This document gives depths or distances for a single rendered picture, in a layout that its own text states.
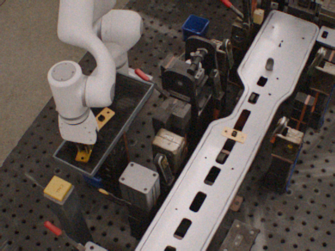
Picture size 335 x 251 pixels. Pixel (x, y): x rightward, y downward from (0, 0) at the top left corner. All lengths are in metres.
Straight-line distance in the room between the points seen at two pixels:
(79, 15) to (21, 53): 2.25
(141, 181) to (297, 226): 0.68
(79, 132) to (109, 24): 0.52
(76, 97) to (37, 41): 2.33
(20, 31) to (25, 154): 1.71
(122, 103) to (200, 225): 0.44
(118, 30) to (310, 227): 0.99
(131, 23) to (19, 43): 1.91
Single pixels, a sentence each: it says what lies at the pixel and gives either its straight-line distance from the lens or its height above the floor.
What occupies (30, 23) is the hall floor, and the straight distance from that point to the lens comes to 3.68.
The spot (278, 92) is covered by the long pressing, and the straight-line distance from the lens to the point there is 1.81.
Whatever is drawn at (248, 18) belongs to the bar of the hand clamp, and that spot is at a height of 1.10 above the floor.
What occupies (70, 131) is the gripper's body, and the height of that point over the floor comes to 1.29.
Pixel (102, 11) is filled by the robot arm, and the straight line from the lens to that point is 1.64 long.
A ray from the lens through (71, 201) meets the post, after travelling 1.46.
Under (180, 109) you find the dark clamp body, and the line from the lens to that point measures 1.63.
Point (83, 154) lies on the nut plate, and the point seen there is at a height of 1.16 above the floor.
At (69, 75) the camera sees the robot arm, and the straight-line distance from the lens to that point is 1.19.
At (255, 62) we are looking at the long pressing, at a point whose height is 1.00.
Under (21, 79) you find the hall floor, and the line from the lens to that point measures 3.32.
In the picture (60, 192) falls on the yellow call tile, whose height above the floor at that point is 1.16.
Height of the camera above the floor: 2.38
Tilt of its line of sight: 55 degrees down
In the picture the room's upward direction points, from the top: 3 degrees counter-clockwise
